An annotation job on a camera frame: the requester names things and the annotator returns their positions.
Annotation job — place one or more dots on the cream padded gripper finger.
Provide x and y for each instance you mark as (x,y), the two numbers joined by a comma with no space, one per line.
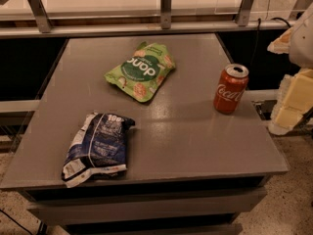
(281,45)
(294,100)

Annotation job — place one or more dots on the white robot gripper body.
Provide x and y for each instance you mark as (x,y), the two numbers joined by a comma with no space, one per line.
(302,44)

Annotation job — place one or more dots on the red Coca-Cola can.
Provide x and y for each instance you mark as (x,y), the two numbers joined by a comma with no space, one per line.
(230,89)

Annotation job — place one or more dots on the grey drawer cabinet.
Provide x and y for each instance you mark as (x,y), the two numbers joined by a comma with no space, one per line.
(185,161)

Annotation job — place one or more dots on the green snack pouch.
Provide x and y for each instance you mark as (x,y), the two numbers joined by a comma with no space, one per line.
(144,72)

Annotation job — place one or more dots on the blue chip bag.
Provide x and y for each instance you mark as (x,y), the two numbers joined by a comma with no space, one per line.
(98,147)

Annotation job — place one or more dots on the metal railing with brackets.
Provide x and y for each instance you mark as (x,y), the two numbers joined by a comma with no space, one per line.
(80,18)

